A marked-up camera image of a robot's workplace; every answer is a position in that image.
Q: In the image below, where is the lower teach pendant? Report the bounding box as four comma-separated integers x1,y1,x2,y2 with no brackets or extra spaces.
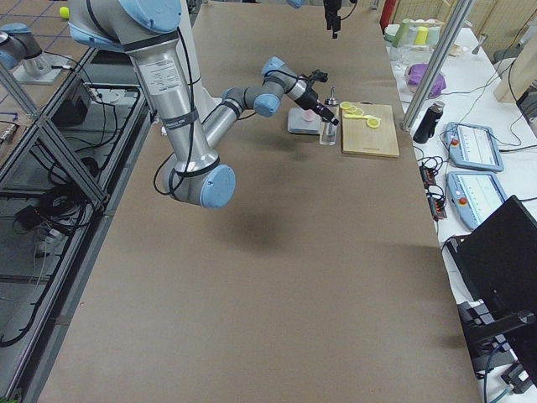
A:
446,171,508,230

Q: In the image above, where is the aluminium frame post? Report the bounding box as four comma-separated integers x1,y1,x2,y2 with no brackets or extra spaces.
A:
401,0,475,132

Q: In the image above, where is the digital kitchen scale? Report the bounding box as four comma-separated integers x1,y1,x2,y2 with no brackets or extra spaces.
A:
287,107,324,135

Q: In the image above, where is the yellow plastic cup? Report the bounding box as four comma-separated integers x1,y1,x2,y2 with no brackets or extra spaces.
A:
414,26,429,46

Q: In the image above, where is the yellow plastic knife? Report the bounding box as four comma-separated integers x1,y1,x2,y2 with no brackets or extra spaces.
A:
343,113,381,121

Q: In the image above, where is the green plastic cup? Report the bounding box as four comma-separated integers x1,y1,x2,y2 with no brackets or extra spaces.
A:
392,18,412,48

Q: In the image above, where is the pink plastic cup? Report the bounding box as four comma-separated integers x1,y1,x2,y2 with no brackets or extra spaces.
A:
302,110,319,123

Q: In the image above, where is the glass sauce bottle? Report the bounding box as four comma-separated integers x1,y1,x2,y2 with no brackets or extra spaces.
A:
319,86,339,145

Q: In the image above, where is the upper teach pendant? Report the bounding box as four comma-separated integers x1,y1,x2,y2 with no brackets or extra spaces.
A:
444,122,504,172

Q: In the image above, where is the wine glass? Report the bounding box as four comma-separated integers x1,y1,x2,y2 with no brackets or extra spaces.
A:
390,44,420,71

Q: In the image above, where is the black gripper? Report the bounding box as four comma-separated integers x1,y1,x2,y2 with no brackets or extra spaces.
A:
323,0,341,39
298,83,339,125

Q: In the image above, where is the teach pendant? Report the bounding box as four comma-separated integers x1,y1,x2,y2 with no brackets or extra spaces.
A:
446,171,508,230
444,122,504,172

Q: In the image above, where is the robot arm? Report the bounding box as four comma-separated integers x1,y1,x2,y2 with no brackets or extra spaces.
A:
68,1,339,209
286,0,341,39

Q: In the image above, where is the black water bottle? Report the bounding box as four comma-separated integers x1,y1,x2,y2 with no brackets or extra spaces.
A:
413,101,445,144

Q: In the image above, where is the bamboo cutting board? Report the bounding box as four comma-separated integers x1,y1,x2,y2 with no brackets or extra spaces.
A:
340,102,399,158

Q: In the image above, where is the lemon slice near handle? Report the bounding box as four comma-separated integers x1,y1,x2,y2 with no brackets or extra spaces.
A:
366,118,381,128

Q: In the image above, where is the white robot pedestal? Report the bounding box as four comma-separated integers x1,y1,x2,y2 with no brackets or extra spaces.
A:
159,0,226,138

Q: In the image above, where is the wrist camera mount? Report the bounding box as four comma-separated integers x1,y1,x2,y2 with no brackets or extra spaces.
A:
305,69,328,86

